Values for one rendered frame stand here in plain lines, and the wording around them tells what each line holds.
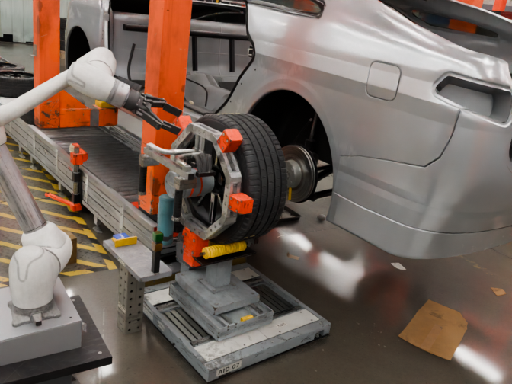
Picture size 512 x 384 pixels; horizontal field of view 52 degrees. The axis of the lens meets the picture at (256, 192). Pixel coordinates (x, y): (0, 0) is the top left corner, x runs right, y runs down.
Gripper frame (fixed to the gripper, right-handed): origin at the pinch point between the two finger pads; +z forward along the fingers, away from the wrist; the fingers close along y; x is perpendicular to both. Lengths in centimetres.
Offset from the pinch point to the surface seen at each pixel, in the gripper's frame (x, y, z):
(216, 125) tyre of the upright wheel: 19, 49, 28
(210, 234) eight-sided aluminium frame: 57, 18, 45
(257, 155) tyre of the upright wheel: 14, 29, 46
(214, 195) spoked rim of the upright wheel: 50, 39, 43
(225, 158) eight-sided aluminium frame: 20.6, 25.9, 32.8
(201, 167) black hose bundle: 25.7, 19.3, 23.4
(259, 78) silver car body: 2, 93, 47
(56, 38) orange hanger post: 105, 243, -65
